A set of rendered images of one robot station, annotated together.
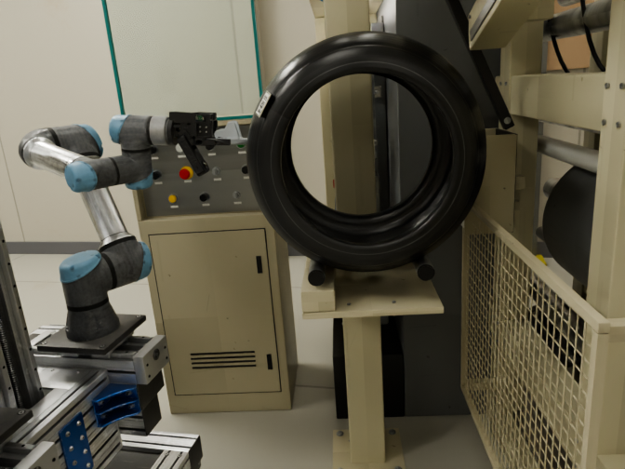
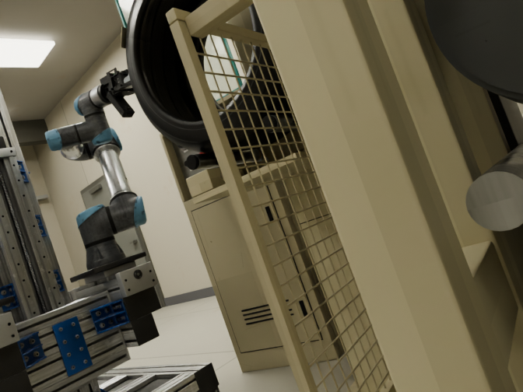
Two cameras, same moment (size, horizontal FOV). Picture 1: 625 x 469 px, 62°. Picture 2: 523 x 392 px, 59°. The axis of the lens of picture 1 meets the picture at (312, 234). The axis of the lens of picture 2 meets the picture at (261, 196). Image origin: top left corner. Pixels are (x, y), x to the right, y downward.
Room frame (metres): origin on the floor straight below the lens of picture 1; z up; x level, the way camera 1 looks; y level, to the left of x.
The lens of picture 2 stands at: (0.17, -0.78, 0.67)
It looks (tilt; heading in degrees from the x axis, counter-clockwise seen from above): 3 degrees up; 29
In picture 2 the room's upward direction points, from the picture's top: 20 degrees counter-clockwise
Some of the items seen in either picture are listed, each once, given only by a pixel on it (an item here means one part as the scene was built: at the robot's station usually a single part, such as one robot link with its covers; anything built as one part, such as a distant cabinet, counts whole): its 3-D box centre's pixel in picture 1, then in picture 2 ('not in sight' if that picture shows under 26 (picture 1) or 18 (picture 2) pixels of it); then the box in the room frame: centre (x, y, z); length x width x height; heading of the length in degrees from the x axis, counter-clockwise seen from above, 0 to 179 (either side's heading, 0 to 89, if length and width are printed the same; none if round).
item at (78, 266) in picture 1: (85, 276); (96, 224); (1.43, 0.67, 0.88); 0.13 x 0.12 x 0.14; 136
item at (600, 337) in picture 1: (505, 368); (362, 195); (1.16, -0.47, 0.65); 0.90 x 0.02 x 0.70; 176
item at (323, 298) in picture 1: (320, 276); (234, 176); (1.42, -0.01, 0.84); 0.36 x 0.09 x 0.06; 176
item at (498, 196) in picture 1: (481, 180); not in sight; (1.61, -0.55, 1.05); 0.20 x 0.15 x 0.30; 176
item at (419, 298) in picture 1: (368, 286); (273, 173); (1.41, -0.15, 0.80); 0.37 x 0.36 x 0.02; 86
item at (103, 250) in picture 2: (90, 314); (103, 252); (1.43, 0.68, 0.77); 0.15 x 0.15 x 0.10
